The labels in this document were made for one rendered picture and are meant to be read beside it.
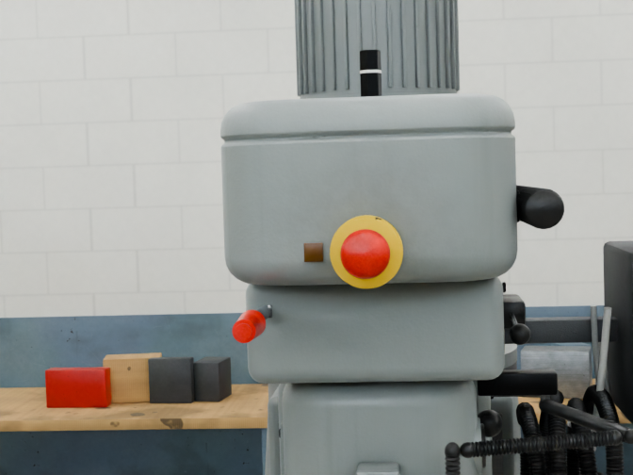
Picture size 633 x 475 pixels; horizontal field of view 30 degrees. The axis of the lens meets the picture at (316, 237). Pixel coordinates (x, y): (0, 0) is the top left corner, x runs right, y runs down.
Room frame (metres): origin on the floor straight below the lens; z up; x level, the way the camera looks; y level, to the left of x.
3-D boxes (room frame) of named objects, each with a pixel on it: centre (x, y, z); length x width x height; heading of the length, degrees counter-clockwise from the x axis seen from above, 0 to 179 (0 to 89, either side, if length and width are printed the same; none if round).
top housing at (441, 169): (1.22, -0.06, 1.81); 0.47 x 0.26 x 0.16; 175
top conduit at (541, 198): (1.23, -0.21, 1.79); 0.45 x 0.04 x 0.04; 175
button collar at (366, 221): (0.98, -0.04, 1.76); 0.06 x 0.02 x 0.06; 85
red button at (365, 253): (0.95, -0.04, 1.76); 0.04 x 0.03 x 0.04; 85
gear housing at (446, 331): (1.25, -0.06, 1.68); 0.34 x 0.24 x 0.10; 175
